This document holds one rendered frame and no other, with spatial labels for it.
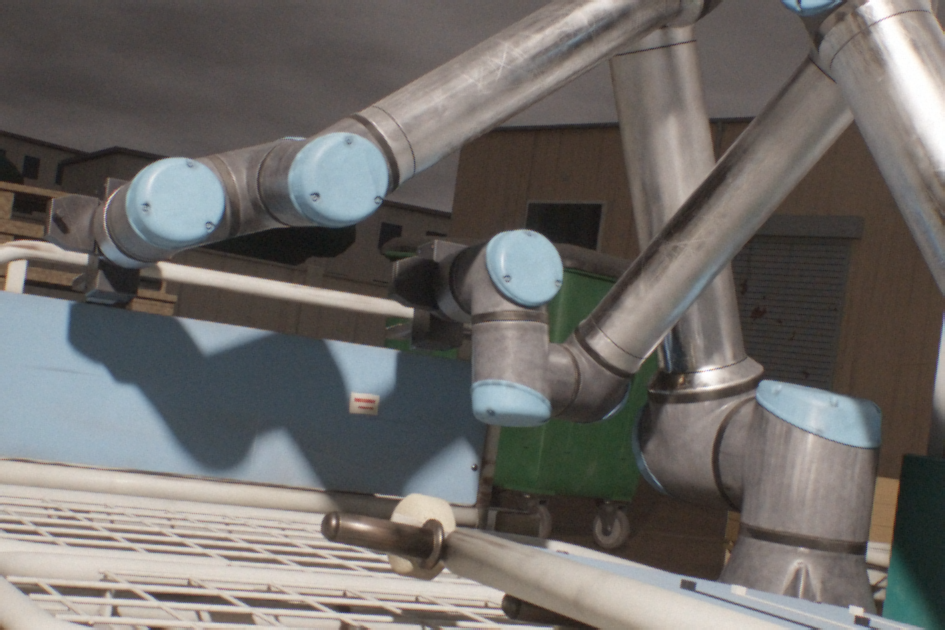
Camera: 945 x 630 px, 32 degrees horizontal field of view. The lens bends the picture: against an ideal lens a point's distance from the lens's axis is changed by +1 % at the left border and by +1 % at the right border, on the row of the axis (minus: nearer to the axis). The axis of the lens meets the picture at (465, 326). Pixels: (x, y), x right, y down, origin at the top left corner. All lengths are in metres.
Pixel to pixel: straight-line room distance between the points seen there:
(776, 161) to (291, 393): 0.68
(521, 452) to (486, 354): 5.80
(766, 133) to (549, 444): 5.81
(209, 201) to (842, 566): 0.83
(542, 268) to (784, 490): 0.38
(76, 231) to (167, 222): 0.18
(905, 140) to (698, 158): 0.47
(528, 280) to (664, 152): 0.28
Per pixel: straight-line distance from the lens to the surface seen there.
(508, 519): 2.24
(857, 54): 1.67
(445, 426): 2.19
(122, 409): 2.03
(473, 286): 1.88
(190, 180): 1.70
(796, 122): 1.85
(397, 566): 1.23
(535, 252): 1.87
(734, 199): 1.87
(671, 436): 2.08
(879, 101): 1.65
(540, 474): 7.60
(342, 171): 1.62
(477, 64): 1.73
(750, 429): 1.99
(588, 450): 7.85
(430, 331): 2.02
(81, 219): 1.84
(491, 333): 1.85
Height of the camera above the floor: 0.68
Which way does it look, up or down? 2 degrees up
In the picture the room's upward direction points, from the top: 8 degrees clockwise
